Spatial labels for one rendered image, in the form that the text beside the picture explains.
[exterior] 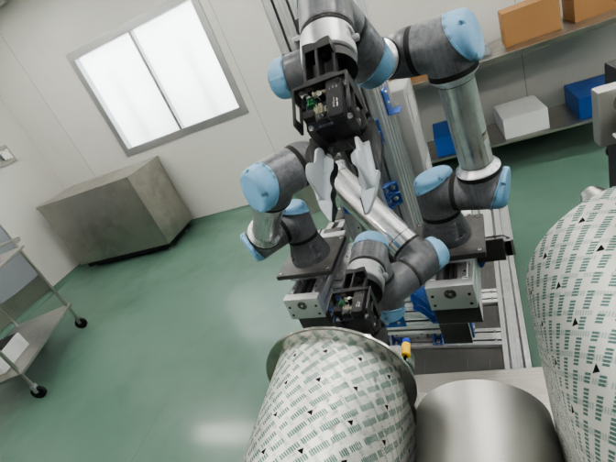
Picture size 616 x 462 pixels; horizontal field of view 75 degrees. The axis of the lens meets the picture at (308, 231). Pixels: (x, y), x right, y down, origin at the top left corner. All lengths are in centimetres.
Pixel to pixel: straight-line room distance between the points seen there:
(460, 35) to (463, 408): 78
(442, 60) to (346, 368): 80
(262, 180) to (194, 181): 391
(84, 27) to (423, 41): 423
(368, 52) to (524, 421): 51
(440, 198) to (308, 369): 93
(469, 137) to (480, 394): 80
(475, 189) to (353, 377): 89
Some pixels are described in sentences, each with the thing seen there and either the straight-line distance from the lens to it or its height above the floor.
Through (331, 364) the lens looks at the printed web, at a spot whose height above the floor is 131.
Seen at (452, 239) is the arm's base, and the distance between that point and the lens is 129.
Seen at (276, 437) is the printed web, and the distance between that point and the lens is 33.
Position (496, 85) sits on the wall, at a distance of 395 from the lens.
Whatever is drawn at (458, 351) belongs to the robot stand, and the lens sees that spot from 183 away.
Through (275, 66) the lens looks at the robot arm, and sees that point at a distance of 77.
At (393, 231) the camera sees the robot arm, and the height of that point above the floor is 109.
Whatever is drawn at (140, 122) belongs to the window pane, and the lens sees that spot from 494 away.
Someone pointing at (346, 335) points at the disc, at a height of 131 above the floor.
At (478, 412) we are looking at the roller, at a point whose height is 123.
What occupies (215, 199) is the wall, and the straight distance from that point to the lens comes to 483.
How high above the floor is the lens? 155
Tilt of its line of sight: 26 degrees down
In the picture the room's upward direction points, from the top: 24 degrees counter-clockwise
